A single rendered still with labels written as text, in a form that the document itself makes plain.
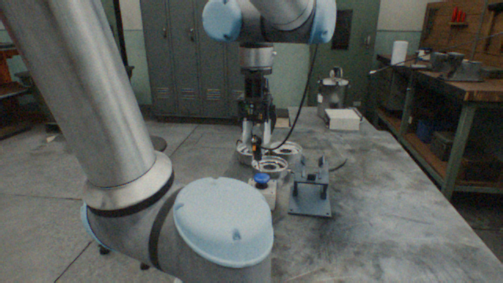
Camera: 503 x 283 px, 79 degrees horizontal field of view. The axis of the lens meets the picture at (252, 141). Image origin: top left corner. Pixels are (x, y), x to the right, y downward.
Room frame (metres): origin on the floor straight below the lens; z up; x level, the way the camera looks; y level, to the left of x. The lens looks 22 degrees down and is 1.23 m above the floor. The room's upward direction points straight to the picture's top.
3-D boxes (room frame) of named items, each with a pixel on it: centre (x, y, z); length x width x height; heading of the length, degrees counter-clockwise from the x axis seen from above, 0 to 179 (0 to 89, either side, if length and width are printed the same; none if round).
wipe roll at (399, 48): (2.81, -1.30, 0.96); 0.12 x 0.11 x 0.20; 83
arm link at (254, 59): (0.69, -0.01, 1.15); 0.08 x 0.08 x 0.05
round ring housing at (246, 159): (0.92, 0.00, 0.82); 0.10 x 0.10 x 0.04
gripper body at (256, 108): (0.69, -0.01, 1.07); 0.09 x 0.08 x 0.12; 170
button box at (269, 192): (0.66, -0.02, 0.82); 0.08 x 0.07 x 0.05; 173
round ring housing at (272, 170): (0.80, -0.05, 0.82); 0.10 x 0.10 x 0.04
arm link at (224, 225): (0.32, 0.04, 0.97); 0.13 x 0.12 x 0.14; 63
